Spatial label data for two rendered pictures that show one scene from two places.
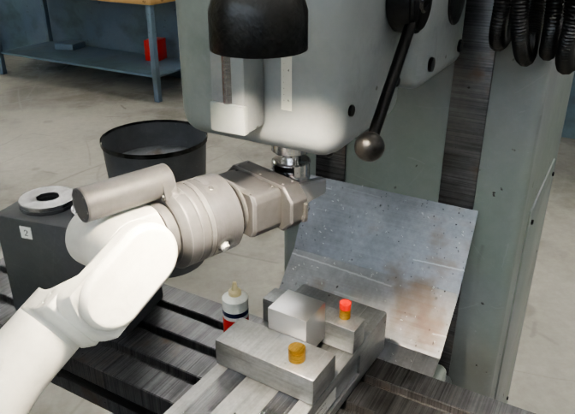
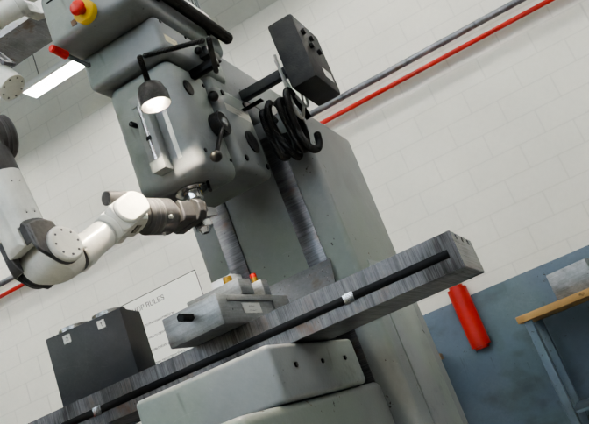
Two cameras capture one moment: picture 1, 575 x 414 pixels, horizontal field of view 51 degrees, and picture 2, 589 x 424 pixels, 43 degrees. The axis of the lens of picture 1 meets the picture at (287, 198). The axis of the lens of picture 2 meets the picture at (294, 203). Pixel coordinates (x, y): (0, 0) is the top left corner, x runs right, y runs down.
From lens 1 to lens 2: 1.43 m
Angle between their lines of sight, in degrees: 43
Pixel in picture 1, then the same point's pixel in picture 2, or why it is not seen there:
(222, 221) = (166, 204)
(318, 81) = (188, 139)
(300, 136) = (188, 164)
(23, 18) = not seen: outside the picture
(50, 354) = (105, 229)
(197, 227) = (155, 202)
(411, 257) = not seen: hidden behind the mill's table
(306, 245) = not seen: hidden behind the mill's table
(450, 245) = (323, 281)
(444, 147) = (296, 236)
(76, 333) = (114, 222)
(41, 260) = (78, 353)
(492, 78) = (300, 188)
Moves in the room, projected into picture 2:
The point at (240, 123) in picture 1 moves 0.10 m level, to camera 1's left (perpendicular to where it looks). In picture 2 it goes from (162, 162) to (122, 174)
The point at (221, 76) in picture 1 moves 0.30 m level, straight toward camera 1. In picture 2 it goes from (151, 151) to (150, 88)
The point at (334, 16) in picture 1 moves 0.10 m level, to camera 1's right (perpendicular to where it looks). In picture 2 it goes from (185, 117) to (223, 105)
